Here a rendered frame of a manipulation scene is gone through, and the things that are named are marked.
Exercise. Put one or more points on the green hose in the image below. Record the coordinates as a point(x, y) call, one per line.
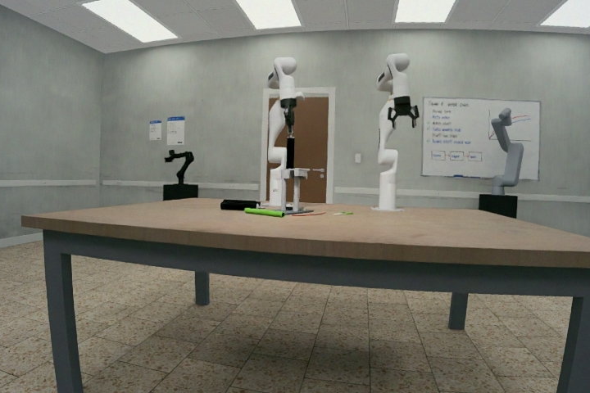
point(265, 212)

